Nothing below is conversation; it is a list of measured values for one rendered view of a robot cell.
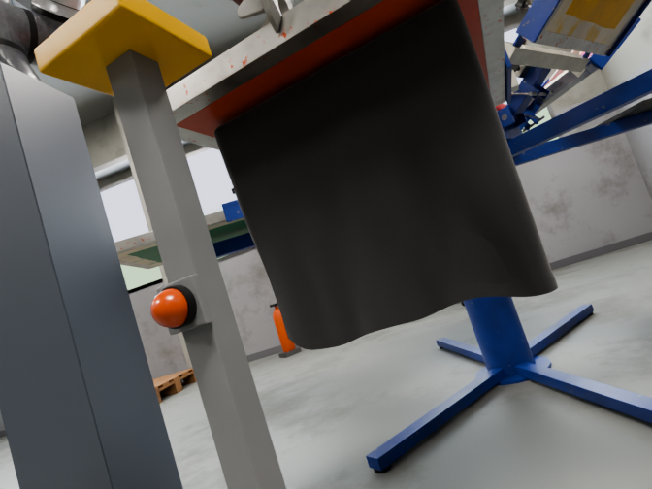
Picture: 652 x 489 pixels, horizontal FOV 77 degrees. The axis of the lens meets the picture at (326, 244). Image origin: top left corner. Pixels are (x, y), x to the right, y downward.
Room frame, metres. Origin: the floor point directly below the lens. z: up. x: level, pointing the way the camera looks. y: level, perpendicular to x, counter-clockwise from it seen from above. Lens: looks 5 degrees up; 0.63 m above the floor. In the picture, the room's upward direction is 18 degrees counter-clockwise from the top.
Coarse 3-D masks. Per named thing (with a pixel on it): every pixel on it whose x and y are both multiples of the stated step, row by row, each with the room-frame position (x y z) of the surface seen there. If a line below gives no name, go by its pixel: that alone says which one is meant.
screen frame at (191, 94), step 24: (312, 0) 0.53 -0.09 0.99; (336, 0) 0.52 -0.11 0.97; (360, 0) 0.51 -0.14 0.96; (480, 0) 0.60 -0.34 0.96; (288, 24) 0.54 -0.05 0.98; (312, 24) 0.53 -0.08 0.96; (336, 24) 0.55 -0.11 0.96; (240, 48) 0.58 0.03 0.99; (264, 48) 0.56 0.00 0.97; (288, 48) 0.57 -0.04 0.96; (504, 48) 0.80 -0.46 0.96; (216, 72) 0.60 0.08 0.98; (240, 72) 0.59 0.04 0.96; (504, 72) 0.92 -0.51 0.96; (168, 96) 0.64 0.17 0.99; (192, 96) 0.62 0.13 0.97; (216, 96) 0.63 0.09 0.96; (504, 96) 1.10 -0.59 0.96; (216, 144) 0.81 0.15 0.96
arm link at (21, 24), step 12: (0, 0) 0.80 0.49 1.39; (12, 0) 0.84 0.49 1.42; (0, 12) 0.79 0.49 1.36; (12, 12) 0.81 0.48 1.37; (24, 12) 0.83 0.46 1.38; (0, 24) 0.79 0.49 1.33; (12, 24) 0.81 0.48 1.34; (24, 24) 0.83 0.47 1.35; (36, 24) 0.84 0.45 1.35; (0, 36) 0.78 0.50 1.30; (12, 36) 0.80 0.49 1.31; (24, 36) 0.83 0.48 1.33; (36, 36) 0.85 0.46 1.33; (24, 48) 0.84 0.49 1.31
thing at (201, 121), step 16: (288, 64) 0.61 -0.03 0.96; (304, 64) 0.62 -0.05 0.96; (256, 80) 0.62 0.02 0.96; (272, 80) 0.64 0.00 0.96; (288, 80) 0.65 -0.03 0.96; (224, 96) 0.64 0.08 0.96; (240, 96) 0.66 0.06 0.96; (256, 96) 0.67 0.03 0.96; (208, 112) 0.67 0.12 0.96; (224, 112) 0.69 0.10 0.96; (240, 112) 0.71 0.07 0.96; (192, 128) 0.71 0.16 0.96; (208, 128) 0.73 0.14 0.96
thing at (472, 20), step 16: (384, 0) 0.53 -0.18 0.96; (400, 0) 0.54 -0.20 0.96; (416, 0) 0.55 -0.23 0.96; (432, 0) 0.56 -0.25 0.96; (464, 0) 0.59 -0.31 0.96; (368, 16) 0.55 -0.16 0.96; (384, 16) 0.57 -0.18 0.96; (400, 16) 0.58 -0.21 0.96; (464, 16) 0.63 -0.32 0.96; (336, 32) 0.57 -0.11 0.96; (352, 32) 0.58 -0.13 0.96; (368, 32) 0.59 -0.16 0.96; (384, 32) 0.61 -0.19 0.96; (480, 32) 0.70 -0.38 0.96; (304, 48) 0.58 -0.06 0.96; (320, 48) 0.59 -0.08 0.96; (336, 48) 0.61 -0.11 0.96; (352, 48) 0.62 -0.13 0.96; (480, 48) 0.76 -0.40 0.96; (320, 64) 0.64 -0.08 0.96; (480, 64) 0.84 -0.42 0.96
